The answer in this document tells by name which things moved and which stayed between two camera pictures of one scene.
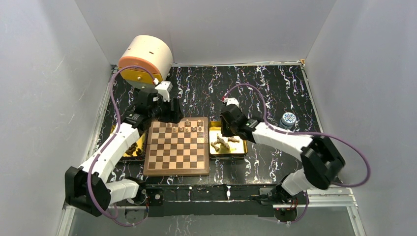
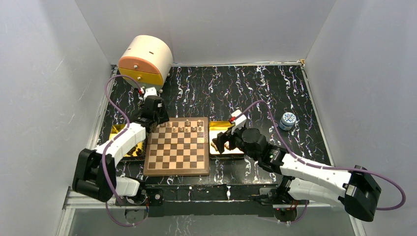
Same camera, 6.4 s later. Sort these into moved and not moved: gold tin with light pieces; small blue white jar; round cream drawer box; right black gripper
Moved: right black gripper
Not moved: small blue white jar; gold tin with light pieces; round cream drawer box
